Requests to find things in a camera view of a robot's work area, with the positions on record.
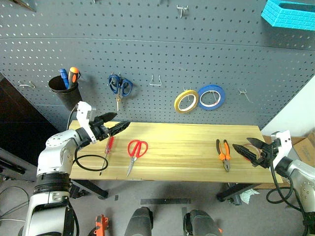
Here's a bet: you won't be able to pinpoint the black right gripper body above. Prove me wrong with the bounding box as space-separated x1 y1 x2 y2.
253 143 278 169

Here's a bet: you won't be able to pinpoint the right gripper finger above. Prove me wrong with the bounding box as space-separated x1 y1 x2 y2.
232 144 262 163
247 137 267 151

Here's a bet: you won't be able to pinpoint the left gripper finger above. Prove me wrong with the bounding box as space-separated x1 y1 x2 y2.
107 121 131 137
98 112 118 122

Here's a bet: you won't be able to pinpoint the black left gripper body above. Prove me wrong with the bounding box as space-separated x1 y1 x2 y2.
89 117 109 142

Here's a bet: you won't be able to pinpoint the red handled screwdriver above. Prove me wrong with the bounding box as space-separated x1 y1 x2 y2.
99 136 115 177

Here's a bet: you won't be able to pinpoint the orange black pliers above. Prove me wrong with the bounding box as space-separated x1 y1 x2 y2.
216 139 232 173

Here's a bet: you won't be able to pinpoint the red handled scissors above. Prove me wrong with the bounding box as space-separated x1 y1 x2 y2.
126 139 149 177

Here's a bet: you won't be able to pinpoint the grey pegboard tool wall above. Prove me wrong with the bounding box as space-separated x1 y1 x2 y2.
0 0 315 135

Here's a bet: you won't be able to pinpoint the brown cardboard box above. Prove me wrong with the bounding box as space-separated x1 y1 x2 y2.
262 130 315 173

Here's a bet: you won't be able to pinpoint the black table leg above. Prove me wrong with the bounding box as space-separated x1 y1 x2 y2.
216 183 261 203
71 179 109 200

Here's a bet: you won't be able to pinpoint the crumpled white paper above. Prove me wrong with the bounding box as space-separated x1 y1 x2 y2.
240 189 260 206

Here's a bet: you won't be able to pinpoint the black cup holder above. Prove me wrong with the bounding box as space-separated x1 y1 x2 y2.
48 75 83 111

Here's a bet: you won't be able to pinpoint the metal loop pliers holder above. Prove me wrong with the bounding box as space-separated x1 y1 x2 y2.
149 74 162 87

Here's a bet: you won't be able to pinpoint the blue tape roll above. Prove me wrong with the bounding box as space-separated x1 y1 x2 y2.
197 85 226 111

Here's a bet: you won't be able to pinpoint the yellow tape roll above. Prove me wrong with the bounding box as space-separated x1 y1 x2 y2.
174 89 199 114

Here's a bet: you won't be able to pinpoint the dark rounded shape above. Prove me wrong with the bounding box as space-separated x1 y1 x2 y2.
183 208 222 236
124 206 154 236

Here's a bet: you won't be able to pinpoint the black floor strip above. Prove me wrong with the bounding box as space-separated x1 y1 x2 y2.
140 198 191 205

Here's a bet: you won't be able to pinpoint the cyan plastic basket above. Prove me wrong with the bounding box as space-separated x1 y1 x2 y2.
260 0 315 31

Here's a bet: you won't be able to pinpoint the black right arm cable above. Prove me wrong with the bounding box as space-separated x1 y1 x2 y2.
267 147 307 214

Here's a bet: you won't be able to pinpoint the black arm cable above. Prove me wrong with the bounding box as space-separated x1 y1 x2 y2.
267 147 307 214
66 108 109 172

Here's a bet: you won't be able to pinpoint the blue handled scissors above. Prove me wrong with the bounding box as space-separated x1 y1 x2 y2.
107 73 134 112

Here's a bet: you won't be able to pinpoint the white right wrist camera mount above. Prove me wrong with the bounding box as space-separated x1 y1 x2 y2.
270 130 292 168

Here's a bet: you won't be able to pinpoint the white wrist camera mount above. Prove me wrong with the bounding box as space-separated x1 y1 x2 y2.
270 130 292 168
75 101 97 144

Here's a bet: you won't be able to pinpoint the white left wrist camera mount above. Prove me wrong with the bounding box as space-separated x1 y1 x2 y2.
75 101 97 144

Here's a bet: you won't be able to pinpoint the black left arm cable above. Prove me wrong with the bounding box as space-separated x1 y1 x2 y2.
66 108 109 172

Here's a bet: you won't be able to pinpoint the orange black handled screwdriver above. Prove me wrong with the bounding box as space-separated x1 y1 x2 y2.
67 66 80 87

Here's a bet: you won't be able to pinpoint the blue handled screwdriver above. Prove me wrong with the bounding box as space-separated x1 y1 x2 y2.
59 68 70 89

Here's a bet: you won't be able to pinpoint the thin floor cable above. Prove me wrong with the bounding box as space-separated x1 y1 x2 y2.
0 185 31 222

